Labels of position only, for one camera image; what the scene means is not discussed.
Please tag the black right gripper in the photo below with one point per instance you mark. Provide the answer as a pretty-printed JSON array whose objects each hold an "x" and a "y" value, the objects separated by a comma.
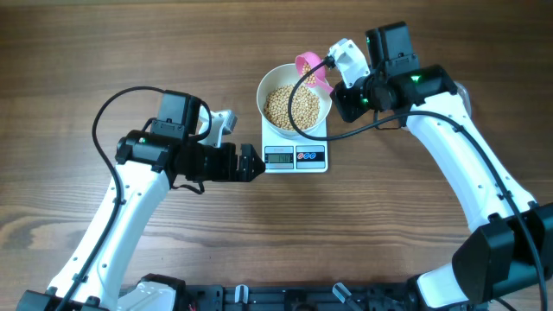
[{"x": 349, "y": 111}]

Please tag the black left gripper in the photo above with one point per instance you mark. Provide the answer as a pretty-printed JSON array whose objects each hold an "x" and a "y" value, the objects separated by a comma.
[{"x": 226, "y": 172}]

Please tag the pink measuring scoop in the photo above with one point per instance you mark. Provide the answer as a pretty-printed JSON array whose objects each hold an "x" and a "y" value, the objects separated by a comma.
[{"x": 313, "y": 60}]

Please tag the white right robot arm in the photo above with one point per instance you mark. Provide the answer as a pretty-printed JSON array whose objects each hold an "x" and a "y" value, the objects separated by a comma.
[{"x": 510, "y": 242}]

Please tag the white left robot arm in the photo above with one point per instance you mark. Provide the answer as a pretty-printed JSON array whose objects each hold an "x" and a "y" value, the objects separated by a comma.
[{"x": 184, "y": 139}]

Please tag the white digital kitchen scale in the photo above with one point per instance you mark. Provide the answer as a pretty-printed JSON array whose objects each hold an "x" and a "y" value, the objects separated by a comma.
[{"x": 292, "y": 155}]

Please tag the soybeans in pink scoop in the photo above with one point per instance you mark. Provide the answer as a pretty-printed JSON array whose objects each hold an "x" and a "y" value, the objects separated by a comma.
[{"x": 308, "y": 73}]

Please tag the soybeans in white bowl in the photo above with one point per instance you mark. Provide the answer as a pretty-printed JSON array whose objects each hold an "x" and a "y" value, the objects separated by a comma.
[{"x": 305, "y": 107}]

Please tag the white bowl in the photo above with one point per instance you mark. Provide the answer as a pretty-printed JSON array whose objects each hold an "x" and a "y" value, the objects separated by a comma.
[{"x": 287, "y": 75}]

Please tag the clear plastic container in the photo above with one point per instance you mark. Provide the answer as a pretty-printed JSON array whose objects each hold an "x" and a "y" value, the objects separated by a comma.
[{"x": 462, "y": 91}]

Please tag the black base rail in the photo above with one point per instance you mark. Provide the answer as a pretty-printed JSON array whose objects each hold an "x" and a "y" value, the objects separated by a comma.
[{"x": 373, "y": 297}]

